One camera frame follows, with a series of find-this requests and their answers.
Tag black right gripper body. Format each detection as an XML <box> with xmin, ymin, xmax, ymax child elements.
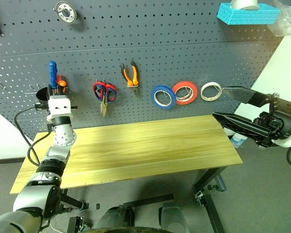
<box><xmin>253</xmin><ymin>93</ymin><xmax>291</xmax><ymax>148</ymax></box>

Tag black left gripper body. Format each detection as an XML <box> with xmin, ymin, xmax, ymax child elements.
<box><xmin>47</xmin><ymin>91</ymin><xmax>69</xmax><ymax>98</ymax></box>

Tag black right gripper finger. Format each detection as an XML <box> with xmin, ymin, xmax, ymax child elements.
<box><xmin>222</xmin><ymin>86</ymin><xmax>273</xmax><ymax>107</ymax></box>
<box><xmin>212</xmin><ymin>111</ymin><xmax>274</xmax><ymax>144</ymax></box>

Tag blue handled screwdriver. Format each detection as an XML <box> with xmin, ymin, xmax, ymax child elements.
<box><xmin>48</xmin><ymin>60</ymin><xmax>58</xmax><ymax>95</ymax></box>

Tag orange needle-nose pliers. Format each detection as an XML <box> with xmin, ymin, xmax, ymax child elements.
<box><xmin>119</xmin><ymin>60</ymin><xmax>139</xmax><ymax>99</ymax></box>

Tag blue tape roll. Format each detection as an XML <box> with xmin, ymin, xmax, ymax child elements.
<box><xmin>150</xmin><ymin>84</ymin><xmax>177</xmax><ymax>110</ymax></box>

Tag white tape roll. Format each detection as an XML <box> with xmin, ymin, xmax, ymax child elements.
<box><xmin>200</xmin><ymin>82</ymin><xmax>223</xmax><ymax>101</ymax></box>

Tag red tape roll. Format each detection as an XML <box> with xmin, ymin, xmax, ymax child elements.
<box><xmin>172</xmin><ymin>81</ymin><xmax>198</xmax><ymax>105</ymax></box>

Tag dark grey metal pegboard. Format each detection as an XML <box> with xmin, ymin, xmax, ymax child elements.
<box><xmin>0</xmin><ymin>0</ymin><xmax>286</xmax><ymax>141</ymax></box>

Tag orange round-headed tool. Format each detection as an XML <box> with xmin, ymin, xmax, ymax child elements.
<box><xmin>58</xmin><ymin>79</ymin><xmax>68</xmax><ymax>94</ymax></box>

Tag black plastic cup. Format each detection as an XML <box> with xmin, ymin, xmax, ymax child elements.
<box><xmin>35</xmin><ymin>86</ymin><xmax>51</xmax><ymax>107</ymax></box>

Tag clear plastic water bottle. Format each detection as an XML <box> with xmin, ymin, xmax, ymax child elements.
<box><xmin>230</xmin><ymin>133</ymin><xmax>248</xmax><ymax>149</ymax></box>

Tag silver round metal disc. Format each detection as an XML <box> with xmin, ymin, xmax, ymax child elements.
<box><xmin>53</xmin><ymin>1</ymin><xmax>78</xmax><ymax>25</ymax></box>

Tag cyan brick-patterned box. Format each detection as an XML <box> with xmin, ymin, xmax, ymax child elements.
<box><xmin>216</xmin><ymin>2</ymin><xmax>281</xmax><ymax>26</ymax></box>

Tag wide white roll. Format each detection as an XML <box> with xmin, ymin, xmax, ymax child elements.
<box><xmin>229</xmin><ymin>0</ymin><xmax>260</xmax><ymax>11</ymax></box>

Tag dark grey rounded shape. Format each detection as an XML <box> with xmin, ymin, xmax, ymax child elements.
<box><xmin>97</xmin><ymin>205</ymin><xmax>134</xmax><ymax>230</ymax></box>
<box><xmin>159</xmin><ymin>202</ymin><xmax>190</xmax><ymax>230</ymax></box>

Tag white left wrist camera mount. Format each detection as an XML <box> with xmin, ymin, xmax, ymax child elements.
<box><xmin>47</xmin><ymin>95</ymin><xmax>72</xmax><ymax>122</ymax></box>

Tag red handled scissors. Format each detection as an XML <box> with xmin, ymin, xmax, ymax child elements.
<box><xmin>92</xmin><ymin>81</ymin><xmax>117</xmax><ymax>117</ymax></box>

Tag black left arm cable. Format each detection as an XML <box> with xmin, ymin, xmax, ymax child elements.
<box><xmin>14</xmin><ymin>103</ymin><xmax>55</xmax><ymax>167</ymax></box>

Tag black metal table frame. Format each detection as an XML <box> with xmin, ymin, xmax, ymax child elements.
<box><xmin>59</xmin><ymin>166</ymin><xmax>228</xmax><ymax>233</ymax></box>

